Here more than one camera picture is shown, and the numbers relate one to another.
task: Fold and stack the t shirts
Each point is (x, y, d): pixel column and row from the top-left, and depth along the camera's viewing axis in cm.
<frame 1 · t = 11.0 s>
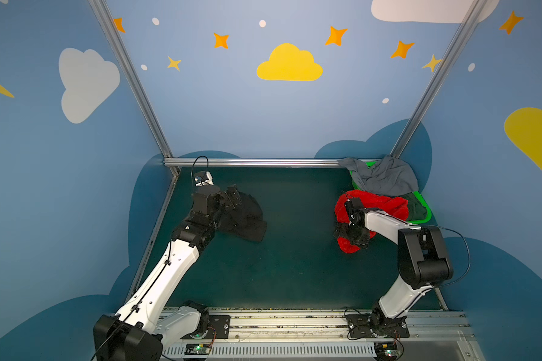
left hand: (228, 190, 77), fingers open
right hand: (348, 236, 96), fingers open
black t shirt: (245, 220, 98), point 6 cm above the table
grey t shirt: (388, 177, 112), point 8 cm above the table
green plastic basket: (372, 163, 116), point 10 cm above the table
dark green t shirt: (416, 210, 93), point 13 cm above the table

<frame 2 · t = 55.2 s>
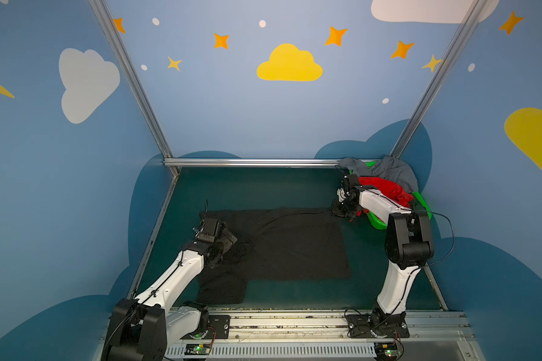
left hand: (232, 244, 87), fingers open
right hand: (336, 211, 99), fingers open
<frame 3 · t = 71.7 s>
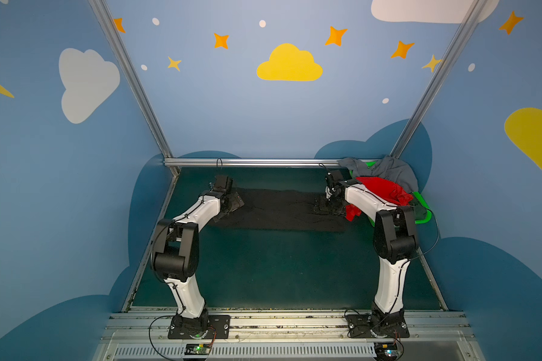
left hand: (234, 205, 97), fingers open
right hand: (325, 209, 100), fingers open
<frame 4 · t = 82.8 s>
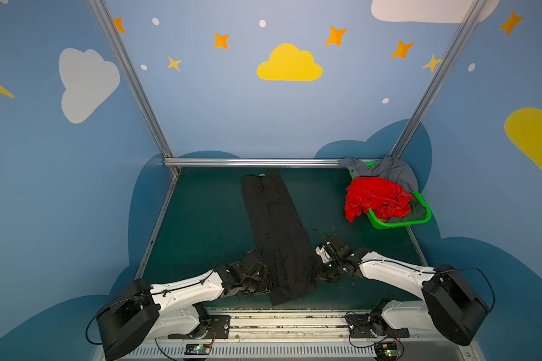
left hand: (275, 290, 80), fingers open
right hand: (312, 275, 84), fingers closed
black t shirt: (289, 252, 90), point 4 cm above the table
